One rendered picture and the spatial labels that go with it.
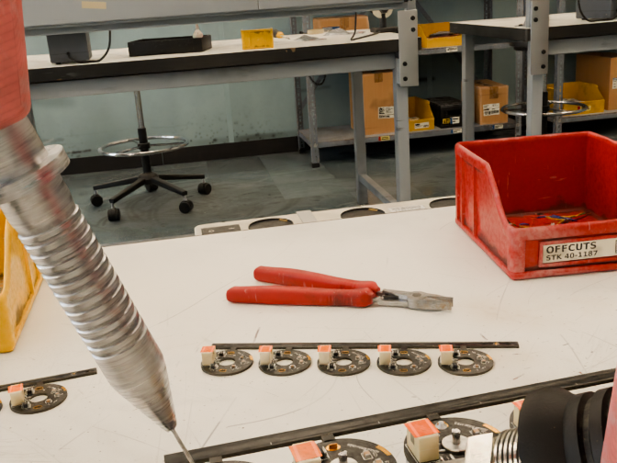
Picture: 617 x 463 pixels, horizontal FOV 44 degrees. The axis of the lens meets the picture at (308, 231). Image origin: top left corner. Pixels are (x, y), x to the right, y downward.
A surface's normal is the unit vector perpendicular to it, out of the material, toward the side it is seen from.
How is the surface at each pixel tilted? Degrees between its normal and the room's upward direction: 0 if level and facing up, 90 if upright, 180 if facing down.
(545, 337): 0
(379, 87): 91
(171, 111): 90
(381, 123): 89
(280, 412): 0
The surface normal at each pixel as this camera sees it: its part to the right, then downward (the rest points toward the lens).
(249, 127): 0.18, 0.28
